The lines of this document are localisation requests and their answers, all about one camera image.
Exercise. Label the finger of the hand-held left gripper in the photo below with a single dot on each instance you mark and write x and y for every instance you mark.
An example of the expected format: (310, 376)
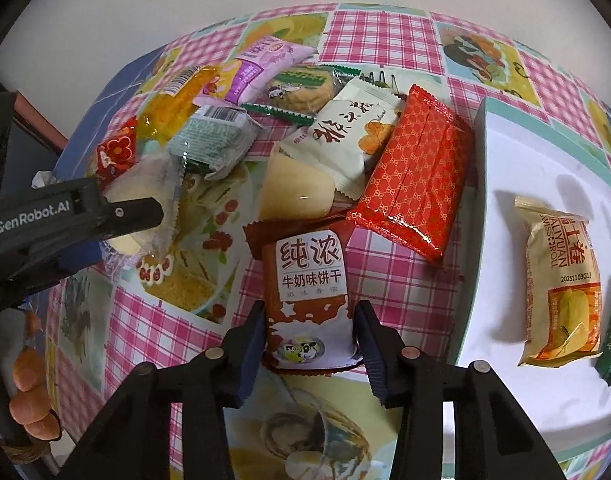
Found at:
(135, 216)

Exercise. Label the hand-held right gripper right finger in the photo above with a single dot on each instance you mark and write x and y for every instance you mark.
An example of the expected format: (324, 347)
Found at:
(373, 360)

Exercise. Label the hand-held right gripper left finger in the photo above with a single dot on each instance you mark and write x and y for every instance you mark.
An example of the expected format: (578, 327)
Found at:
(248, 360)

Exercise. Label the clear pale pastry packet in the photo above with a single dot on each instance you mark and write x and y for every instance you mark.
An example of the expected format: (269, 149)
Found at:
(135, 180)

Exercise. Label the red flower print packet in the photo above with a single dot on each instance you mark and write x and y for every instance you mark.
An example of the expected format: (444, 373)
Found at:
(116, 152)

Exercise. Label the brown milk biscuit packet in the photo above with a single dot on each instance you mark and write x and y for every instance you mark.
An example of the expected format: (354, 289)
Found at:
(305, 280)

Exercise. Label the yellow jelly packet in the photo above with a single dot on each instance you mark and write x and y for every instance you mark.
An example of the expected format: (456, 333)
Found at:
(170, 110)

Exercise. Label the white packet with orange print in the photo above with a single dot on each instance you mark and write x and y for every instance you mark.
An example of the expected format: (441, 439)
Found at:
(345, 130)

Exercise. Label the white box with teal rim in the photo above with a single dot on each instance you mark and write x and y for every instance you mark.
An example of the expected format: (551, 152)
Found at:
(510, 160)

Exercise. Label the person's left hand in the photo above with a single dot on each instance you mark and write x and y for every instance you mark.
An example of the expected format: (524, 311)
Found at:
(30, 375)

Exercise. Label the green and white snack packet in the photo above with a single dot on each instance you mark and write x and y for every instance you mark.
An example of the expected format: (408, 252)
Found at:
(210, 135)

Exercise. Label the clear pale yellow cake packet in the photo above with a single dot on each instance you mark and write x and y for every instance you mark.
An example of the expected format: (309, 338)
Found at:
(295, 190)

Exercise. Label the red patterned snack packet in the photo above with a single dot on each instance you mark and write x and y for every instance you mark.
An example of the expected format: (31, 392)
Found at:
(415, 170)

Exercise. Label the purple snack packet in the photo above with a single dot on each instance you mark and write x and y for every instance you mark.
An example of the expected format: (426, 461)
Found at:
(265, 60)

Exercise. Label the clear green-edged biscuit packet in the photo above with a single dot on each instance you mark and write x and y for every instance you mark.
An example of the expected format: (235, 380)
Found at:
(295, 90)

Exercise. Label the yellow roll cake packet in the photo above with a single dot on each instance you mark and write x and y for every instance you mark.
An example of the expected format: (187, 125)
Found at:
(560, 280)

